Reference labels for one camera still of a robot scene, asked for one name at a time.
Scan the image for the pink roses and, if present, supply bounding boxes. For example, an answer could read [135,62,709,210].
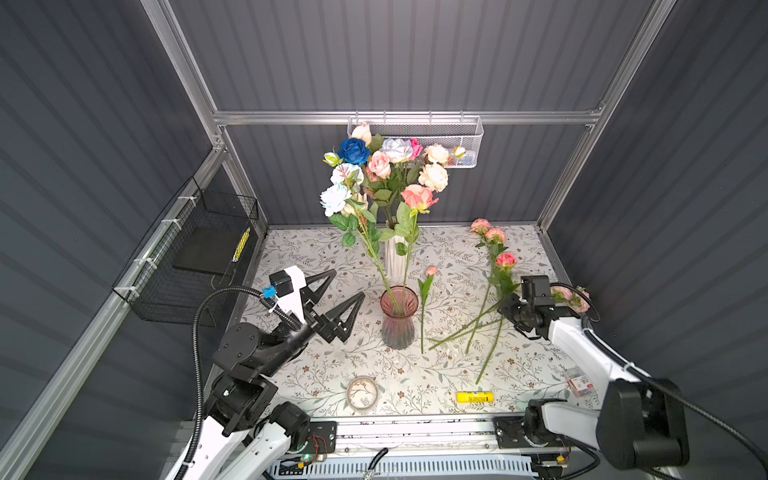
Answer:
[348,123,451,244]

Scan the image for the purple glass vase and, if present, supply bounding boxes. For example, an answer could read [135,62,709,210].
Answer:
[379,286,419,350]

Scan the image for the white ribbed ceramic vase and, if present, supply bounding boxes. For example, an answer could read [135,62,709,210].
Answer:
[384,235,408,286]

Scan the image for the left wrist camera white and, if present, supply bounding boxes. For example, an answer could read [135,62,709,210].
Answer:
[263,266,307,324]

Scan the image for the yellow label tag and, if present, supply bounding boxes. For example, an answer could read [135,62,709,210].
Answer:
[456,391,495,404]

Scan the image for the black notebook in basket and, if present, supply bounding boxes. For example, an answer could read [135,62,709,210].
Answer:
[171,227,241,275]

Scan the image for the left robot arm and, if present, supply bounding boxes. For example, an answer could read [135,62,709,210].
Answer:
[166,266,366,479]

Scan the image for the clear tape roll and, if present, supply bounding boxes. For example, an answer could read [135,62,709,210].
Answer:
[346,376,379,412]

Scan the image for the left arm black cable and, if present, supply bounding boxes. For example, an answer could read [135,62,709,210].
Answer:
[173,286,301,480]

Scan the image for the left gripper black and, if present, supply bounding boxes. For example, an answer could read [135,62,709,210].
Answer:
[258,269,360,382]

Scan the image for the blue rose stem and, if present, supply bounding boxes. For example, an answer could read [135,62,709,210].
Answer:
[337,138,371,166]

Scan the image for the black wire wall basket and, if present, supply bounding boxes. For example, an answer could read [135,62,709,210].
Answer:
[113,179,260,324]

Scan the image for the white wire wall basket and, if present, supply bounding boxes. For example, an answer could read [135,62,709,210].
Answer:
[347,112,485,169]

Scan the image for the floral table mat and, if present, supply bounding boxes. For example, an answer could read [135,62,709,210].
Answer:
[253,226,599,417]

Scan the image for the small red white box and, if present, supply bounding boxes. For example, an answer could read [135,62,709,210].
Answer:
[564,367,595,398]

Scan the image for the small pink bud stem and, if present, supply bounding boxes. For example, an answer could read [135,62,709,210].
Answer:
[418,265,438,354]

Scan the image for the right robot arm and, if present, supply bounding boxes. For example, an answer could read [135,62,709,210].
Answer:
[498,275,690,470]

